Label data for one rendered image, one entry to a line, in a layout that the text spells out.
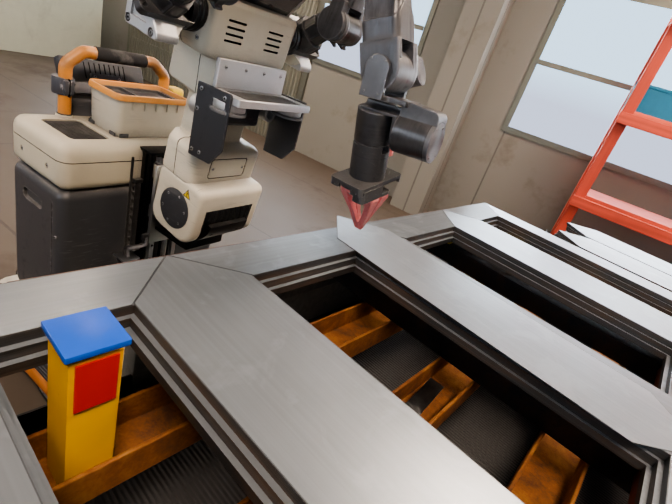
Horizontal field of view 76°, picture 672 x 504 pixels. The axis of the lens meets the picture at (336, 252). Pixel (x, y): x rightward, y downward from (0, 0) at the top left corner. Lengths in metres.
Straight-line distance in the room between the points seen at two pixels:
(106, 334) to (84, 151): 0.80
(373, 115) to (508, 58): 3.59
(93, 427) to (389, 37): 0.57
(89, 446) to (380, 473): 0.31
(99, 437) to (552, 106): 3.88
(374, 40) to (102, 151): 0.82
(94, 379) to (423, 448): 0.34
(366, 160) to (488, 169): 3.54
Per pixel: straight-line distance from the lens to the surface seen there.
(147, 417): 0.68
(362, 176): 0.66
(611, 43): 4.09
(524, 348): 0.78
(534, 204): 4.12
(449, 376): 0.93
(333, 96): 4.82
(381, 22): 0.63
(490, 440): 1.07
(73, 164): 1.23
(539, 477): 0.86
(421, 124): 0.61
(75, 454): 0.57
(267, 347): 0.54
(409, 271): 0.84
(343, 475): 0.44
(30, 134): 1.33
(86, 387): 0.49
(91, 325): 0.49
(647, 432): 0.77
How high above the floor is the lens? 1.19
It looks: 25 degrees down
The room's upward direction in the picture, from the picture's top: 18 degrees clockwise
